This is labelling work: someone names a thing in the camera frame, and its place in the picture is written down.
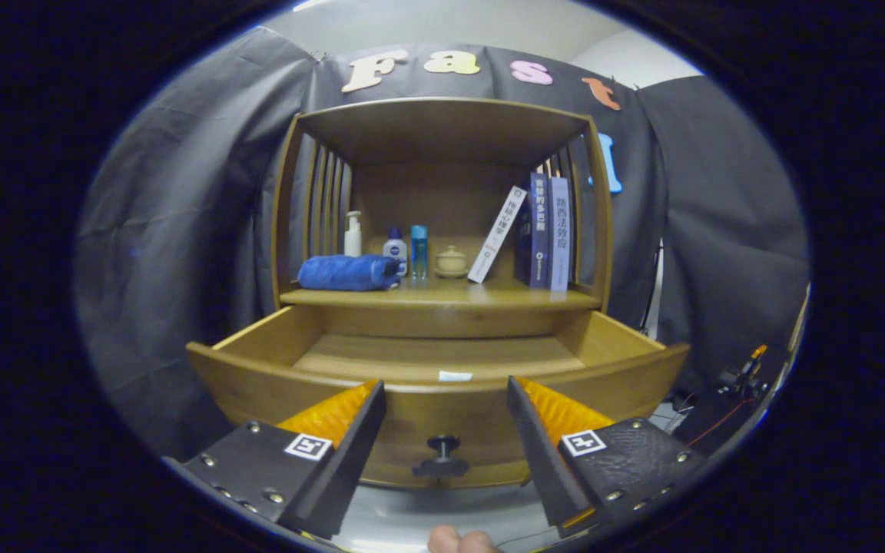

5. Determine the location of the light purple book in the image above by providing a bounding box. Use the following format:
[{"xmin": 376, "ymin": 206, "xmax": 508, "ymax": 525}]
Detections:
[{"xmin": 547, "ymin": 177, "xmax": 571, "ymax": 293}]

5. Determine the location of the wooden countertop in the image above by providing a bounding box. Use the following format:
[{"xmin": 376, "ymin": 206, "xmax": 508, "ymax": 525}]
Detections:
[{"xmin": 280, "ymin": 275, "xmax": 603, "ymax": 311}]

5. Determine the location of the small white bottle blue cap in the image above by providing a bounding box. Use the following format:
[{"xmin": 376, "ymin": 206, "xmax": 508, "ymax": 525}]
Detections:
[{"xmin": 383, "ymin": 227, "xmax": 409, "ymax": 277}]

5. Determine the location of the wooden cabinet with shelf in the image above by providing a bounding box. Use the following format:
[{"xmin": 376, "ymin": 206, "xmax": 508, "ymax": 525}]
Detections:
[{"xmin": 185, "ymin": 96, "xmax": 691, "ymax": 490}]

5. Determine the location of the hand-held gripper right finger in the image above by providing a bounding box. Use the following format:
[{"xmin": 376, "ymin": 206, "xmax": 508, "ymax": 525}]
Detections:
[{"xmin": 506, "ymin": 375, "xmax": 708, "ymax": 538}]

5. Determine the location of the wooden drawer with black knob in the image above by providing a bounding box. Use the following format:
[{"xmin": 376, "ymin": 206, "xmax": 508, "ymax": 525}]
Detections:
[{"xmin": 185, "ymin": 305, "xmax": 691, "ymax": 490}]

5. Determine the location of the white book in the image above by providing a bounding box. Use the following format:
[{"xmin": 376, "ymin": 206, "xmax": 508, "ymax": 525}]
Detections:
[{"xmin": 467, "ymin": 185, "xmax": 528, "ymax": 284}]

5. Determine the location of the black device with orange part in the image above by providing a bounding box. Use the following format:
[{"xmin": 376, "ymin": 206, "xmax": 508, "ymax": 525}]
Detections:
[{"xmin": 673, "ymin": 344, "xmax": 777, "ymax": 454}]

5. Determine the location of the beige lidded ceramic cup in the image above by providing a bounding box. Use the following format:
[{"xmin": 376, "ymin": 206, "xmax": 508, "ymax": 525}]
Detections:
[{"xmin": 435, "ymin": 245, "xmax": 469, "ymax": 278}]

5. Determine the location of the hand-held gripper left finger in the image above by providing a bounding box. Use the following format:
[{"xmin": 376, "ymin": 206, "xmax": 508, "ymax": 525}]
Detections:
[{"xmin": 162, "ymin": 379, "xmax": 387, "ymax": 541}]

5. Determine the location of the black backdrop cloth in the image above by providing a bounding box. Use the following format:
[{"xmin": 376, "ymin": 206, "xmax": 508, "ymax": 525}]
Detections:
[{"xmin": 74, "ymin": 27, "xmax": 812, "ymax": 462}]

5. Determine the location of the clear blue bottle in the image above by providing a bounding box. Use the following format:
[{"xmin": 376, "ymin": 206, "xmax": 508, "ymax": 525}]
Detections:
[{"xmin": 410, "ymin": 224, "xmax": 429, "ymax": 279}]

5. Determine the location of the rolled blue towel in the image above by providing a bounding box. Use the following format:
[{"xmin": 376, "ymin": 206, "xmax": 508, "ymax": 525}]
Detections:
[{"xmin": 297, "ymin": 254, "xmax": 402, "ymax": 292}]

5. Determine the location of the dark blue book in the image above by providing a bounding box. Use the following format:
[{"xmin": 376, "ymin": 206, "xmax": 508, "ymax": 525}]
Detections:
[{"xmin": 515, "ymin": 172, "xmax": 551, "ymax": 290}]

